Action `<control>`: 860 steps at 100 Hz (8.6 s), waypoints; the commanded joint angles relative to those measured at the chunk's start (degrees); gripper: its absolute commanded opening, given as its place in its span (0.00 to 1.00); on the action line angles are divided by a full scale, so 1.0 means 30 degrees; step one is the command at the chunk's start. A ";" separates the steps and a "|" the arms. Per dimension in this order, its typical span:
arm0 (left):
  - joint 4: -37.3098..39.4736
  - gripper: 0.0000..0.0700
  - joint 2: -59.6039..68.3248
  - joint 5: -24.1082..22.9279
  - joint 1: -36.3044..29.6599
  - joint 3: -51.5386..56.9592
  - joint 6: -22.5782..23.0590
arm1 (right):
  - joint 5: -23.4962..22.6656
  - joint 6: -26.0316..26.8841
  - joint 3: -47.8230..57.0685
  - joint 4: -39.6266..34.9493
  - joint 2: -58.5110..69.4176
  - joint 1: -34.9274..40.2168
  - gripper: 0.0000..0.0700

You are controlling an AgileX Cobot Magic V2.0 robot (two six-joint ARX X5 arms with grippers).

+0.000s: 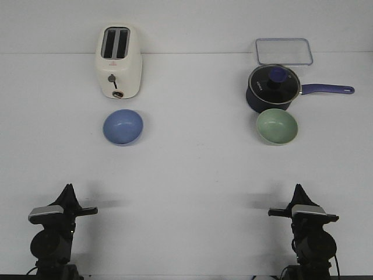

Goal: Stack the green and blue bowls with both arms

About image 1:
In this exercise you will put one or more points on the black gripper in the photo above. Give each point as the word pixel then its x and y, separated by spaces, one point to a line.
pixel 66 223
pixel 303 223

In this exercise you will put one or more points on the green bowl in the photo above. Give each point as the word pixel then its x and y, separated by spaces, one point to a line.
pixel 276 126

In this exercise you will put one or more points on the blue bowl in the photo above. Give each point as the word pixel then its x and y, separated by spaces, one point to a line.
pixel 123 127

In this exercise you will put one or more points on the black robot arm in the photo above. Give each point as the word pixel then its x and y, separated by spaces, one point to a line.
pixel 313 246
pixel 52 247

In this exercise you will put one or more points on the dark blue saucepan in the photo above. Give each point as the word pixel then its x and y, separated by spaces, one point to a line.
pixel 260 106

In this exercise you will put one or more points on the glass pot lid blue knob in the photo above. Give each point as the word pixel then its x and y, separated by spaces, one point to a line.
pixel 274 84

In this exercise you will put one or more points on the clear rectangular container lid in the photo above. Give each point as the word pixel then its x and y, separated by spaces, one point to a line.
pixel 284 51

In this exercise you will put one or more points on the white two-slot toaster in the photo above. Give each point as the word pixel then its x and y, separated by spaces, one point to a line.
pixel 118 61

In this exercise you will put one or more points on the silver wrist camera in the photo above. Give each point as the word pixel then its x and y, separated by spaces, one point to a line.
pixel 45 214
pixel 307 210

